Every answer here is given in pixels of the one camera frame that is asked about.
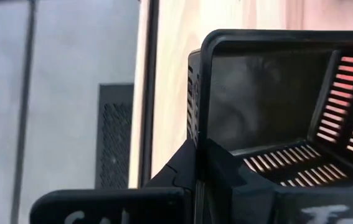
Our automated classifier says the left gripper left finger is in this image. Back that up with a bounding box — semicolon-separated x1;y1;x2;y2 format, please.
29;139;199;224

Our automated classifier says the black metal table frame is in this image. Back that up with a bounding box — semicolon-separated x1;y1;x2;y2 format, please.
137;0;161;187

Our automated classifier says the black slotted plastic basket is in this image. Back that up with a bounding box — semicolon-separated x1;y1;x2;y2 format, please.
187;29;353;190

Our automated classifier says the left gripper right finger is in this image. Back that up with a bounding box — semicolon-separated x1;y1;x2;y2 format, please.
199;139;353;224

